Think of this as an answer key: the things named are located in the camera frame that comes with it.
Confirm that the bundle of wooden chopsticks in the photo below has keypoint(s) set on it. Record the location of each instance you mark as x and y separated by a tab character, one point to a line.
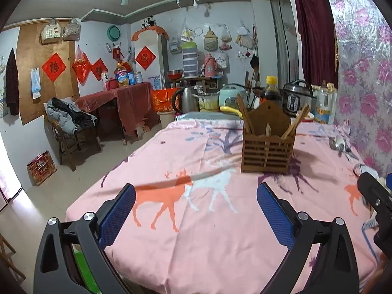
245	115

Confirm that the white ceramic spoon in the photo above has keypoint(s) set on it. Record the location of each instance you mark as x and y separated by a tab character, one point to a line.
340	141

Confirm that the floral plastic sheet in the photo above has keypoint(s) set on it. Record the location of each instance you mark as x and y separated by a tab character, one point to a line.
364	73

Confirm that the cream enamel pot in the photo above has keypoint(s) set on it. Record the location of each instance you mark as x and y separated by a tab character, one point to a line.
208	102

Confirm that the beige plastic bin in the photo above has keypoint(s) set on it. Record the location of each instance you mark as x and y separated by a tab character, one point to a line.
166	117

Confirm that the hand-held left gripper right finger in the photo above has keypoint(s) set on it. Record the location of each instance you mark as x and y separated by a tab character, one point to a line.
274	211

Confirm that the white handbag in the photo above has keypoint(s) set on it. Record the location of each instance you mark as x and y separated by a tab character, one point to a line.
51	33

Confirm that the steel electric kettle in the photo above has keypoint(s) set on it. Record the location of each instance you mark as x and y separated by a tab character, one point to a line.
186	99

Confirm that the white printed tote bag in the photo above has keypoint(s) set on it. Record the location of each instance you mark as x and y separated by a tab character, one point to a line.
221	60

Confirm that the small metal spoon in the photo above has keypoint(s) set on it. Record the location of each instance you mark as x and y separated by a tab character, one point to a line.
348	150

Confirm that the red cloth covered table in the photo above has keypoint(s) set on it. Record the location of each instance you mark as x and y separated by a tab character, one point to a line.
131	104

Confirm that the pink thermos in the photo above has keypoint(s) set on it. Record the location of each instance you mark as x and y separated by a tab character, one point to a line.
210	66

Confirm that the clear plastic oil bottle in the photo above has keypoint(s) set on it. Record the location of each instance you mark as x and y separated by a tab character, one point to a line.
323	104

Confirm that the yellow clear plastic bag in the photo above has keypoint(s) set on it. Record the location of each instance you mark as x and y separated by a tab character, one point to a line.
187	33

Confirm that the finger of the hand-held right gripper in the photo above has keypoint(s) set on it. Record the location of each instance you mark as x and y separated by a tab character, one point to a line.
376	193

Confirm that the yellow cooking oil jug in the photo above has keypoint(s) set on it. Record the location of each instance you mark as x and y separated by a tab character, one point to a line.
122	76

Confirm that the black silver pressure cooker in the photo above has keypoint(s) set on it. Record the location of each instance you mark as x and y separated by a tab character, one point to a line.
295	98

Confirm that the wooden stool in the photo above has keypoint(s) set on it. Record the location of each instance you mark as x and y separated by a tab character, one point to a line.
9	257

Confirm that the pale green rice cooker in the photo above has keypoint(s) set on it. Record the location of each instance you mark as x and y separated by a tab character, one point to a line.
231	96

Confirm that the plywood wall board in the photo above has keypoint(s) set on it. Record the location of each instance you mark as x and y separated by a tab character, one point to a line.
27	61

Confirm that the dark sauce bottle yellow cap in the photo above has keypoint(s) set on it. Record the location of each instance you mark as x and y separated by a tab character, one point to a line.
271	93

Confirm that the wooden chair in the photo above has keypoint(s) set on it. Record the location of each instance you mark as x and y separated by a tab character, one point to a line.
69	147

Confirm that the white hanging bag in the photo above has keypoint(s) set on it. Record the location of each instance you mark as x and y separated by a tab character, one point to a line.
243	30

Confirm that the white red bowl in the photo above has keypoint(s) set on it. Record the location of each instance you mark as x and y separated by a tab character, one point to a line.
307	116

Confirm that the red hanging ornament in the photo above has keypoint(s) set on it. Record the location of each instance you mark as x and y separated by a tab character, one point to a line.
116	52

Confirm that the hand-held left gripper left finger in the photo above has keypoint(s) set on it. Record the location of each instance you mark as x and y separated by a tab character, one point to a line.
116	211

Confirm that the yellow ladle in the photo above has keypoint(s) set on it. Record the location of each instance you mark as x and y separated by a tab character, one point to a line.
229	110

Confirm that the pale blue cloth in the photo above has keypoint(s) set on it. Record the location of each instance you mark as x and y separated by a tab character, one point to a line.
208	116

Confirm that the green plastic basin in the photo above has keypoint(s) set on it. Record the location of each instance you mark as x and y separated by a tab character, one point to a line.
113	33

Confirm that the red diamond paper poster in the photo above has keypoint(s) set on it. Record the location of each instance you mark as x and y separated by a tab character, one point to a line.
99	69
145	58
53	67

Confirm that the wooden side table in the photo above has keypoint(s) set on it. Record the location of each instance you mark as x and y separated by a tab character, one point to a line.
208	80

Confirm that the white patterned jar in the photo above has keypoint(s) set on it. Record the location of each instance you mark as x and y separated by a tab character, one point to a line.
105	76

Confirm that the cardboard box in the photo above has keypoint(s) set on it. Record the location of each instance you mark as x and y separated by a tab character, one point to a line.
142	129

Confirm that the stacked container green lid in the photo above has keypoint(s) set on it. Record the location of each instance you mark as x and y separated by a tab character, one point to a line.
190	61

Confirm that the white refrigerator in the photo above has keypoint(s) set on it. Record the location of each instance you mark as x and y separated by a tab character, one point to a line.
159	76

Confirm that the clear bag red contents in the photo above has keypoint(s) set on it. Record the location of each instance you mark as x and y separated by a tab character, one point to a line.
226	39

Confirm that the blue white hanging packet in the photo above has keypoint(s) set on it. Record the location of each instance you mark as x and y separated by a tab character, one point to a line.
36	81

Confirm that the beige hanging pocket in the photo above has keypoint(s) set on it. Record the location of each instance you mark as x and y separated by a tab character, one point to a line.
210	41

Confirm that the white power bank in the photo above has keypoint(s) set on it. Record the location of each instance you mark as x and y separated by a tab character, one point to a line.
367	171

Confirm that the dark hanging coat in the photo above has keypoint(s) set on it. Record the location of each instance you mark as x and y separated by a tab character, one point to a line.
11	82

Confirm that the grey black jackets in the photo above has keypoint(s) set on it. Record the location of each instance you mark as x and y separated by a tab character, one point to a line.
64	116

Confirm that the wooden utensil holder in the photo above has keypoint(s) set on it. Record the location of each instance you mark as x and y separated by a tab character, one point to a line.
269	119

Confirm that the orange cloth cover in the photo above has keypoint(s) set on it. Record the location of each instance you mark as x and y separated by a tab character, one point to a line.
150	30

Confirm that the clear grey handbag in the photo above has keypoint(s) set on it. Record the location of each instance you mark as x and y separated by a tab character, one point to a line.
71	31

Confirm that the panda plush toy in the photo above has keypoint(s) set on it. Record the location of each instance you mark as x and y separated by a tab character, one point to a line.
148	23

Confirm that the red plastic bag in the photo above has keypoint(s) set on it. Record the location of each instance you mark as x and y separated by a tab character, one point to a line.
81	67

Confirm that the orange red gift bag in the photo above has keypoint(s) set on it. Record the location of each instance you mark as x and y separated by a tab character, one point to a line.
164	99

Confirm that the red basin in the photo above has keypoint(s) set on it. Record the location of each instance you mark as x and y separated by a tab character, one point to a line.
174	75

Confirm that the maroon curtain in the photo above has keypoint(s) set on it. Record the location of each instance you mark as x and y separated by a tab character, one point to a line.
314	33

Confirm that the green plastic item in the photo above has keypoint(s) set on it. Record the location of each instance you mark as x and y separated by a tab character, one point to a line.
81	263

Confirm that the beige hanging bag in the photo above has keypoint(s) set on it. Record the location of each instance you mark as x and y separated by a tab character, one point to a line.
245	41

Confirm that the pink deer print tablecloth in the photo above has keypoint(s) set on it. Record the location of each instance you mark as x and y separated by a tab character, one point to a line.
214	220

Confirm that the red gift box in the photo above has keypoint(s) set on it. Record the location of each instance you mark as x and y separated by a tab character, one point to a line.
41	169

